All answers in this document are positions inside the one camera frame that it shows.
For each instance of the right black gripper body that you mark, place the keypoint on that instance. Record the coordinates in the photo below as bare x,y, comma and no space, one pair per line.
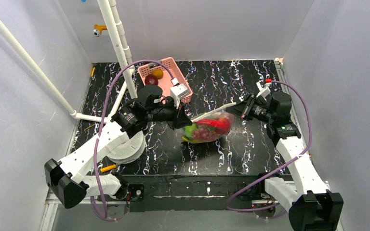
247,108

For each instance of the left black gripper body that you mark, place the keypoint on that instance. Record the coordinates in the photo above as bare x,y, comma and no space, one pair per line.
178,116

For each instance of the green toy vegetable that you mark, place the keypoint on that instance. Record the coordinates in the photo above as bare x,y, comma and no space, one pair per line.
188,131

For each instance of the yellow toy bananas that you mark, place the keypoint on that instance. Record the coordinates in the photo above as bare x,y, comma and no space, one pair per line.
190,140

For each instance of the purple toy grapes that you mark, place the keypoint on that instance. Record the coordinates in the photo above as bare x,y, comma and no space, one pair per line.
204,134

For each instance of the clear polka dot zip bag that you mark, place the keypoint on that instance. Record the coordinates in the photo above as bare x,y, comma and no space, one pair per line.
214,114

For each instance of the red toy pepper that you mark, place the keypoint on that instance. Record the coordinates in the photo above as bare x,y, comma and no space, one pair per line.
224,126

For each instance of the red toy chili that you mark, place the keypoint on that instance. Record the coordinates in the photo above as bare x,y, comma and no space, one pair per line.
208,122

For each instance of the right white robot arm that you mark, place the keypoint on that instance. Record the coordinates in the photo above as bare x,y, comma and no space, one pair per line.
311,206

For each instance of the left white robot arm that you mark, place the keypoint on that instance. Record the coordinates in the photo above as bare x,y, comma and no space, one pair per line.
68,178

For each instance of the dark red toy apple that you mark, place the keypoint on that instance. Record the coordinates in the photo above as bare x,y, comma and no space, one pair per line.
151,80

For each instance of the small orange toy fruit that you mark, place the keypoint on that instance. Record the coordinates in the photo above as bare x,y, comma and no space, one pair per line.
158,73

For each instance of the pink plastic basket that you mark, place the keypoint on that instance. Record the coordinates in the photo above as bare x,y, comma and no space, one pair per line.
166,81

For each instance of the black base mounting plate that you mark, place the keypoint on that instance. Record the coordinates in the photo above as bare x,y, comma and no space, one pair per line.
184,193

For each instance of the orange toy faucet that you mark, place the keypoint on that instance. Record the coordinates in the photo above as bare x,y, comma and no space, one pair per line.
98,29

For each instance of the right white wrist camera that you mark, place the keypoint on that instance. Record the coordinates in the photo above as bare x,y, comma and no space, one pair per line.
264,88

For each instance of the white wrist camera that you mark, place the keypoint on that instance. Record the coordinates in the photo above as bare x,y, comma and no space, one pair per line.
264,88
178,91

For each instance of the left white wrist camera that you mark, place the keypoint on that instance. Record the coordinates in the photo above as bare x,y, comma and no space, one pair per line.
178,91

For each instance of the orange handled screwdriver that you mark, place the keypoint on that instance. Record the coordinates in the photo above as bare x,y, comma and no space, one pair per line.
108,168

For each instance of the white PVC pipe frame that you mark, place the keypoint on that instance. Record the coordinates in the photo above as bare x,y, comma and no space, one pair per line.
42,29

